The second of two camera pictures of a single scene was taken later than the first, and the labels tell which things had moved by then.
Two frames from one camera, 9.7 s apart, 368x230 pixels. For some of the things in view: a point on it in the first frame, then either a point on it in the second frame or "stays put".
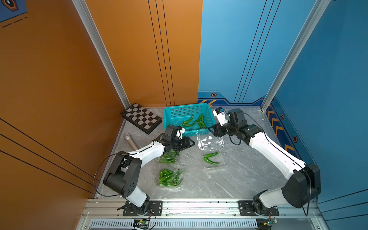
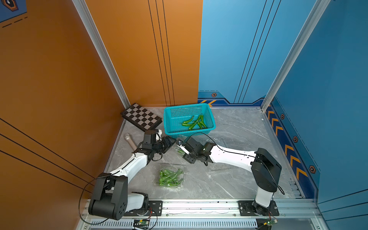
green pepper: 190,119 stays put
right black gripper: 215,130 to 187,157
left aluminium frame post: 100,52 stays put
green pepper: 201,117 stays put
